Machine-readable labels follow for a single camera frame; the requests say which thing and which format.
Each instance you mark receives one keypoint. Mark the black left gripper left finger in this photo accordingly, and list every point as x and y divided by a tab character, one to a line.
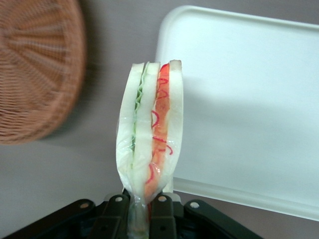
109	219

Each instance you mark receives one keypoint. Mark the triangle sandwich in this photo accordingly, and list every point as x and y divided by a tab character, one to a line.
144	139

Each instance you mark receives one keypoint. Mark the brown round wicker basket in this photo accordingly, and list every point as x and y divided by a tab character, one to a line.
37	74

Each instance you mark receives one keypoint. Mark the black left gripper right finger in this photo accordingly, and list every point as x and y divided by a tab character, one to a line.
169	219

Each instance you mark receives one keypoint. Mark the beige plastic tray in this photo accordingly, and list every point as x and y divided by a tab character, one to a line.
244	99

